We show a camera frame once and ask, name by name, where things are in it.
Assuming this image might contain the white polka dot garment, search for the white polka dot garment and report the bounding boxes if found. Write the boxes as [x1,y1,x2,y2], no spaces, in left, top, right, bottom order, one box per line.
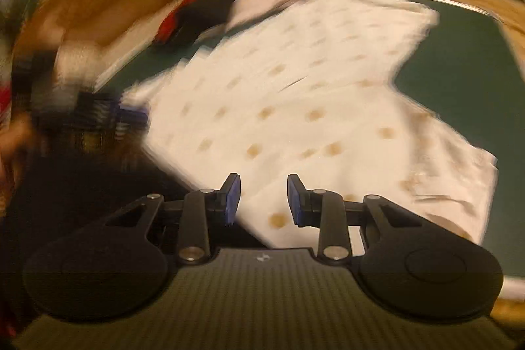
[121,0,499,248]

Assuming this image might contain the green board with silver frame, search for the green board with silver frame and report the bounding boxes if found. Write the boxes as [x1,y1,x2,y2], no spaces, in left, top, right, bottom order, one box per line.
[94,0,525,281]

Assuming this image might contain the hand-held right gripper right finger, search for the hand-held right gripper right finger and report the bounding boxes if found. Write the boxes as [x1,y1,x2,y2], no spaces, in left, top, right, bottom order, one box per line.
[287,174,423,264]

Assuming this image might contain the black garment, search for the black garment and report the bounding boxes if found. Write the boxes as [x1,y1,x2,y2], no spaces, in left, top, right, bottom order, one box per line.
[164,0,263,45]

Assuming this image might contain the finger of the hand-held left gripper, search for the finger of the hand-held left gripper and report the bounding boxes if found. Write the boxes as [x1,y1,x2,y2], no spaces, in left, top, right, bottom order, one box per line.
[117,104,148,131]

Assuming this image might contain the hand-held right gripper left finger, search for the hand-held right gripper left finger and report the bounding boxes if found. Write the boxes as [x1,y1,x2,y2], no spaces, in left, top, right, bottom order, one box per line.
[104,173,241,264]

